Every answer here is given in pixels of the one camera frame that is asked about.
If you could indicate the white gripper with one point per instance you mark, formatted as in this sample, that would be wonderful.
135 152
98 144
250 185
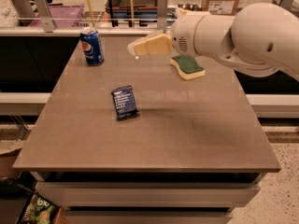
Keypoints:
182 36

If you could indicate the blue pepsi can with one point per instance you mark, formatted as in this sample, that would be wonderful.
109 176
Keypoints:
91 45

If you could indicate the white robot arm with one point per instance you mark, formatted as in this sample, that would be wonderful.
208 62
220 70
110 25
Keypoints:
259 40

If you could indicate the green yellow sponge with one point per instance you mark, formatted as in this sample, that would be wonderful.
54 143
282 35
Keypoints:
187 67

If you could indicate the dark blue snack packet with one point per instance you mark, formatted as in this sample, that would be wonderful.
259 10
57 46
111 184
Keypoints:
124 102

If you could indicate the yellow broom stick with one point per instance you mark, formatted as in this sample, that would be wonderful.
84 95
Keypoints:
91 12

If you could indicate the purple plastic crate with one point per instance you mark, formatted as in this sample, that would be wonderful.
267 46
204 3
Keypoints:
61 16

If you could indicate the upper white drawer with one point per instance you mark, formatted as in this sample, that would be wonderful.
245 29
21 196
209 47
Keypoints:
113 194

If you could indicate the white drawer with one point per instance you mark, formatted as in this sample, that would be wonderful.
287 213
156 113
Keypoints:
147 217
113 194

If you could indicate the lower white drawer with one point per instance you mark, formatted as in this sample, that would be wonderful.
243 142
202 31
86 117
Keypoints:
147 217

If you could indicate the green chip bag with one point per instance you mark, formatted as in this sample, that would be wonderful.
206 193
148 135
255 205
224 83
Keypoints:
38 211

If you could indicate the middle metal railing post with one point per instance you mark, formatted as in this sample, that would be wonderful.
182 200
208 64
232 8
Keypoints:
162 14

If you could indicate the left metal railing post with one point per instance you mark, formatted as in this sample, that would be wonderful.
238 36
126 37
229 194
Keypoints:
44 14

